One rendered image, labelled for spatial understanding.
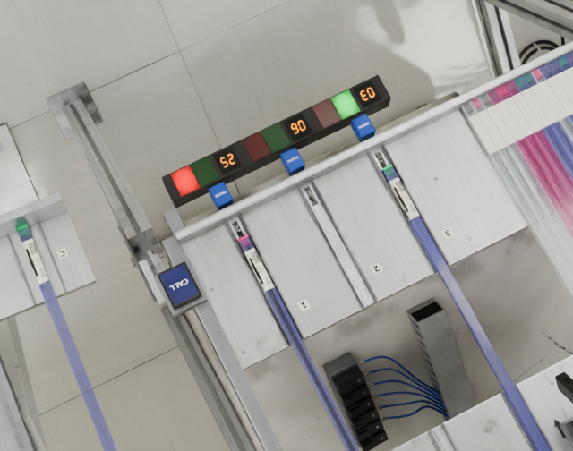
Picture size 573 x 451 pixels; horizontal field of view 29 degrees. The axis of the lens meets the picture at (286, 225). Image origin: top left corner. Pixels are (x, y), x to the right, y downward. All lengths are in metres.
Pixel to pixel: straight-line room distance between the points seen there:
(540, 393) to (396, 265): 0.25
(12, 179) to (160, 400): 0.62
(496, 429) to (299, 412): 0.44
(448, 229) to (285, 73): 0.82
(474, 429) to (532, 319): 0.48
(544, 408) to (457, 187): 0.32
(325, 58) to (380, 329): 0.69
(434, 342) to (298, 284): 0.38
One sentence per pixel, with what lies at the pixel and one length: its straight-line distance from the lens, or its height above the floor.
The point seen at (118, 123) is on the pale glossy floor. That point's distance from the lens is 2.21.
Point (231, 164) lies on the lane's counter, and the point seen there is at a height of 0.66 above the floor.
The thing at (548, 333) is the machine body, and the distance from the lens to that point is 1.98.
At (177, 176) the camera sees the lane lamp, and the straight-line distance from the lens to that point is 1.56.
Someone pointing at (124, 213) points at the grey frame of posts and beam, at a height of 0.56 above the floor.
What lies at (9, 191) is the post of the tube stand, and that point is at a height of 0.01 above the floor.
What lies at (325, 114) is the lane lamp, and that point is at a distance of 1.58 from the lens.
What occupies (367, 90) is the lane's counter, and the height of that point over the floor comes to 0.66.
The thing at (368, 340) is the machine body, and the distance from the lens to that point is 1.82.
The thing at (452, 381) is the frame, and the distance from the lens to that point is 1.87.
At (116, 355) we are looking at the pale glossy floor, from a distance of 2.42.
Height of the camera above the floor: 2.06
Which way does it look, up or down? 60 degrees down
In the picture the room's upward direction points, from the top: 141 degrees clockwise
